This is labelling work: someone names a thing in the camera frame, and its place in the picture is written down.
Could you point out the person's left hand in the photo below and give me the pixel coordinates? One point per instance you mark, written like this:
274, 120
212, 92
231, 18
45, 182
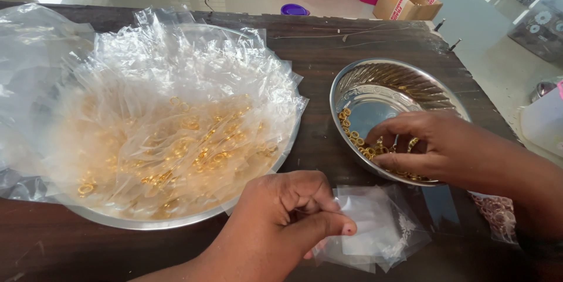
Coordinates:
272, 225

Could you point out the person's right hand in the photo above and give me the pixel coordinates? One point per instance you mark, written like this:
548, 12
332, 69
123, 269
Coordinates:
435, 141

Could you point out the single clear pouch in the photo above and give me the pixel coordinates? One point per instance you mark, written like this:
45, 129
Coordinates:
369, 225

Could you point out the small fluted steel bowl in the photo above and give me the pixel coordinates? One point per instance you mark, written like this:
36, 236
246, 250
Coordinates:
387, 93

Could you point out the heap of loose gold rings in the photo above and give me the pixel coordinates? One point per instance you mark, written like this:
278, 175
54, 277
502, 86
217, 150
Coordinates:
352, 134

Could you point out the large steel plate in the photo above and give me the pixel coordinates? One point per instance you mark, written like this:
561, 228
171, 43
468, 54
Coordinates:
176, 222

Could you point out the clear bag of pinkish rings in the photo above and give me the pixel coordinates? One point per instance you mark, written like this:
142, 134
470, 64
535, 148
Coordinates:
497, 216

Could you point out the metal bolt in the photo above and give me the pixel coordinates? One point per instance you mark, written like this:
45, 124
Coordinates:
439, 25
455, 44

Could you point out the white plastic container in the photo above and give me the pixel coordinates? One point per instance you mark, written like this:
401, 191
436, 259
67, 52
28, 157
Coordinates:
543, 123

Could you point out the stack of empty clear pouches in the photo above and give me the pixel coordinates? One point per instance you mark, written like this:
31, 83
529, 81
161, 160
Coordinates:
396, 247

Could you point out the small steel vessel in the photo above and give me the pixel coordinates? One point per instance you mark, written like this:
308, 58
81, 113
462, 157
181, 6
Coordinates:
542, 90

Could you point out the clear plastic box with flowers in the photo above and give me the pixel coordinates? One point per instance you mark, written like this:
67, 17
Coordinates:
539, 27

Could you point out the purple round lid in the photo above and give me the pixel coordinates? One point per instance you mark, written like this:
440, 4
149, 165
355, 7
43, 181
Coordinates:
294, 10

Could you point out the small black hook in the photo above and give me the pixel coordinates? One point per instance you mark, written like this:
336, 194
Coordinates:
209, 6

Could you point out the crumpled clear plastic sheet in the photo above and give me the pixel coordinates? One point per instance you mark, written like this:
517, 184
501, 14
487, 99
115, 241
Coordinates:
30, 75

